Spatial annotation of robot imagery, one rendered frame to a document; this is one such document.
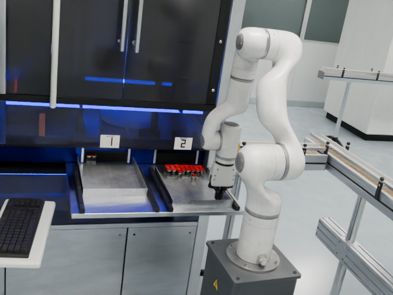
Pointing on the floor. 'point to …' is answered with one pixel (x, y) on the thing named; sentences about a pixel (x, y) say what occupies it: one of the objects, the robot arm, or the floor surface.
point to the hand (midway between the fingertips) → (219, 195)
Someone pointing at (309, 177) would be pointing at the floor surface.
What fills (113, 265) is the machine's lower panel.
